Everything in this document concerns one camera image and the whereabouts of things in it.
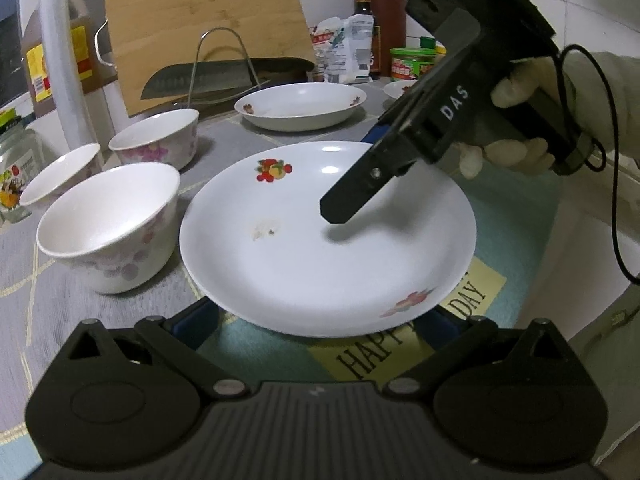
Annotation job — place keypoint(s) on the bamboo cutting board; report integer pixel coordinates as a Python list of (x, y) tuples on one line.
[(200, 5)]

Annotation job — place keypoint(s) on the tall white paper roll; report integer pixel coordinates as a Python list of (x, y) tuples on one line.
[(65, 85)]

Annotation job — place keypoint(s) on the white floral bowl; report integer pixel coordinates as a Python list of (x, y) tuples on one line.
[(100, 220), (55, 175), (150, 130)]

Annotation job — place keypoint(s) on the clear glass jar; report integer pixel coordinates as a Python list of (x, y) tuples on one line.
[(17, 160)]

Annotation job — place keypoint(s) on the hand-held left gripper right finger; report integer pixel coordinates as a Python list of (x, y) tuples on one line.
[(437, 327)]

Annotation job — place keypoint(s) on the dark soy sauce bottle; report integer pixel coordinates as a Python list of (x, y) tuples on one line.
[(363, 0)]

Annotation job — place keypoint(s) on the red print plastic bag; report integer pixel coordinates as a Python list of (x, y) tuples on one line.
[(322, 40)]

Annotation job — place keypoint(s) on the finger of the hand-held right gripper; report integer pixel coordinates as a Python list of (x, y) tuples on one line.
[(375, 135), (350, 195)]

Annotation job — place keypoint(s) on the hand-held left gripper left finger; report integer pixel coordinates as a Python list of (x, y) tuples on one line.
[(192, 322)]

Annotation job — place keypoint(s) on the yellow lid bottle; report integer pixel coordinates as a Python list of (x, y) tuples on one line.
[(440, 49)]

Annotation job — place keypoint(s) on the white powder plastic bag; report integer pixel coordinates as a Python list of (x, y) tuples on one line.
[(357, 45)]

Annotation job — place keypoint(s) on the small white plate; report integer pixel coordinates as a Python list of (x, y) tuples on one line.
[(397, 89)]

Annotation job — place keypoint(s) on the deep white fruit-print plate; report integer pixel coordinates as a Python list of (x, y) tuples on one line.
[(300, 105)]

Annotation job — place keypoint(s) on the brown knife block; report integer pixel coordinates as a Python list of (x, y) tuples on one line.
[(390, 15)]

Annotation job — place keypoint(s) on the person's right forearm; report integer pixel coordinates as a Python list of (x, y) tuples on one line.
[(605, 90)]

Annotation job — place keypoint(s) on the grey checked mat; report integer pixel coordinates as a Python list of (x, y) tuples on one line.
[(30, 310)]

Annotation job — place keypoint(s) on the cooking oil bottle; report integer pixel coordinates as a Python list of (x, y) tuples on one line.
[(85, 50)]

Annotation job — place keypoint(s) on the green lid jar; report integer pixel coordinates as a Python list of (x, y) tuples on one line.
[(412, 62)]

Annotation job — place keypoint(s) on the large white fruit-print plate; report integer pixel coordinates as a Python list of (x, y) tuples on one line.
[(300, 260)]

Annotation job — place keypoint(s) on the teal mat with yellow label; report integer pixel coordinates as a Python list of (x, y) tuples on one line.
[(500, 240)]

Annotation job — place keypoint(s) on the person's right hand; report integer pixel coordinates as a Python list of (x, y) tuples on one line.
[(525, 80)]

